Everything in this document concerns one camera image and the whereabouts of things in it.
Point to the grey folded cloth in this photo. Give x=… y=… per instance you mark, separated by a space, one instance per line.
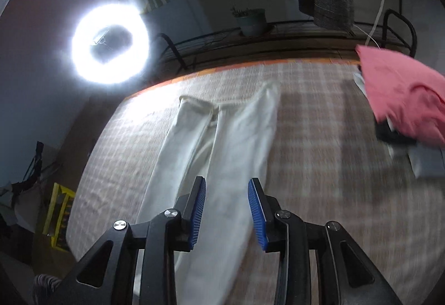
x=426 y=160

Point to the potted plant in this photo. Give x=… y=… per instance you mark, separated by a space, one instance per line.
x=251 y=21

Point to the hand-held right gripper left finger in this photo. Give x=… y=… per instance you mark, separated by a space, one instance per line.
x=196 y=211

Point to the black metal bed frame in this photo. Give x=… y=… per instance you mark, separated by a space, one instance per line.
x=278 y=40

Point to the white pants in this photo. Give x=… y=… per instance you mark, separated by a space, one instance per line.
x=222 y=159

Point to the pink cloth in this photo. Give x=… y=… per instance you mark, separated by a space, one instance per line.
x=403 y=92

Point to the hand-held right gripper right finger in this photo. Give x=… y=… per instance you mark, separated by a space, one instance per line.
x=256 y=214

